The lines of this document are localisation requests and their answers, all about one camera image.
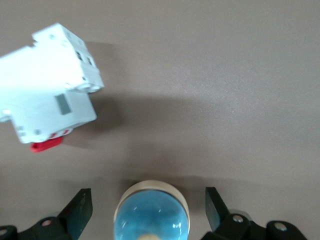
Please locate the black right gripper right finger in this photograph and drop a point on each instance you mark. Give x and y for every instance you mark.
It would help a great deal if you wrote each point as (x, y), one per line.
(237, 228)

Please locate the blue dome call bell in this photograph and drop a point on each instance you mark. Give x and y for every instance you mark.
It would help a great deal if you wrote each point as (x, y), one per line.
(150, 217)

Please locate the white circuit breaker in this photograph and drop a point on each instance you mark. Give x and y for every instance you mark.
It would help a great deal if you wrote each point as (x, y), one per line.
(45, 100)

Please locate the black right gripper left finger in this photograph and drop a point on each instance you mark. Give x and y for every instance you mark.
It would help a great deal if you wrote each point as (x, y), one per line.
(62, 227)

